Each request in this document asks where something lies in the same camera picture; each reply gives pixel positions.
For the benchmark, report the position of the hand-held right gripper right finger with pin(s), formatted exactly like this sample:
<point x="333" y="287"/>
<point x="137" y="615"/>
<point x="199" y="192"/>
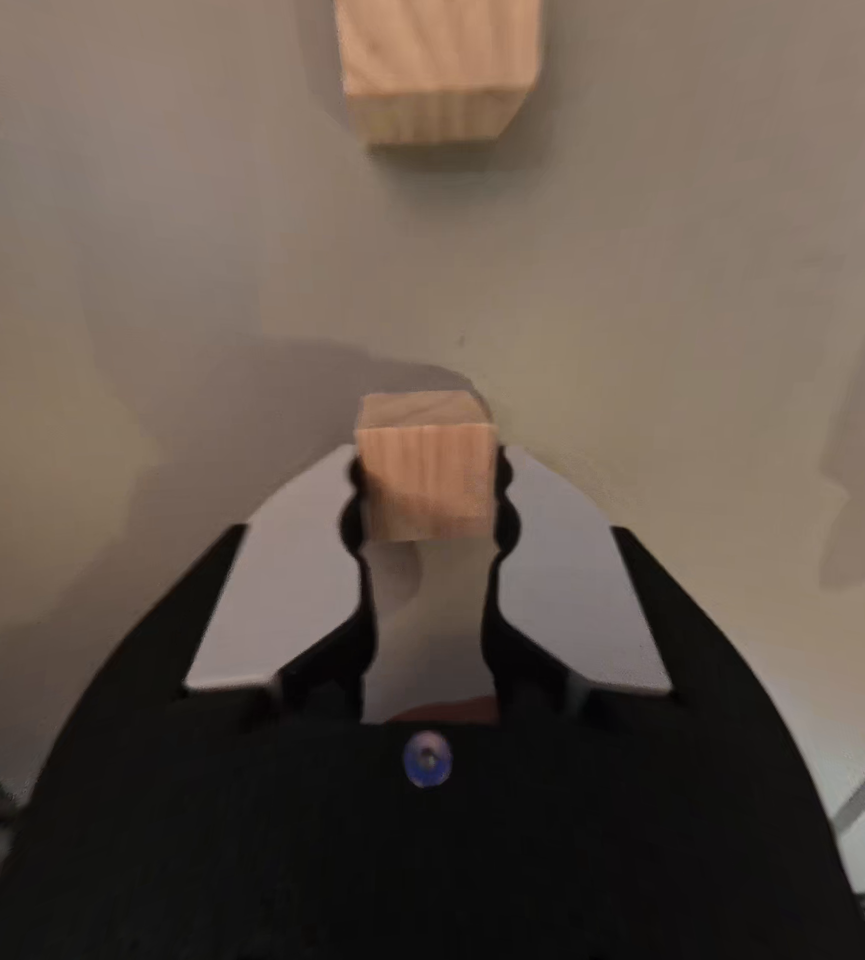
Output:
<point x="582" y="600"/>

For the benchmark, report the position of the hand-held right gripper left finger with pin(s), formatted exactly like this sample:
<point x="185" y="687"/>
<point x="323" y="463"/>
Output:
<point x="282" y="600"/>

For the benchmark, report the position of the wooden cube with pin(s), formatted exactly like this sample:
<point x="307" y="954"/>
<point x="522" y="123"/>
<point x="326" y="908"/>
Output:
<point x="425" y="480"/>
<point x="436" y="67"/>

